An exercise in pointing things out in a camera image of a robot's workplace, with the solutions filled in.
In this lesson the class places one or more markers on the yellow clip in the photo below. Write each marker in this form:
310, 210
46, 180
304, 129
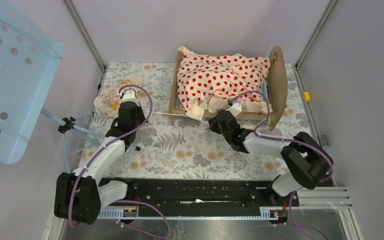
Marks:
307, 96

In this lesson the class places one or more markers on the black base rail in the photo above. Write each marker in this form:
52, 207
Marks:
207, 198

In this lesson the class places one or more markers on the grey cable duct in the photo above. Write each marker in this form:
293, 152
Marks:
121, 214

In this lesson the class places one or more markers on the red strawberry print duvet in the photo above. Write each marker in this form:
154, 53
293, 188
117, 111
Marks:
205, 83

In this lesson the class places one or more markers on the blue perforated music stand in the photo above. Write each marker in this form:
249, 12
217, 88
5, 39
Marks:
29, 60

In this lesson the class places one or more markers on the wooden pet bed frame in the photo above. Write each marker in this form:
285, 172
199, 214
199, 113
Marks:
277, 83

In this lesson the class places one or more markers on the blue striped mattress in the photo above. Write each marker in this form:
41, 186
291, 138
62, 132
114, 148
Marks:
265, 90

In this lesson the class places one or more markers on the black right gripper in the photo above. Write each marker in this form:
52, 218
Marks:
213, 125

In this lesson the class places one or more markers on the floral table mat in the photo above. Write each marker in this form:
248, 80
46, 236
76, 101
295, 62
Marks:
178, 147

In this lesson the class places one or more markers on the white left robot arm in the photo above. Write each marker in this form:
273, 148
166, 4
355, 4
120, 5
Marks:
79, 195

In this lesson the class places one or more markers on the checkered ruffled pillow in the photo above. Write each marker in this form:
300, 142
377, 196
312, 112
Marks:
109, 100

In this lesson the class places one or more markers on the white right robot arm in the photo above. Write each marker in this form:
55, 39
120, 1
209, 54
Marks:
307, 162

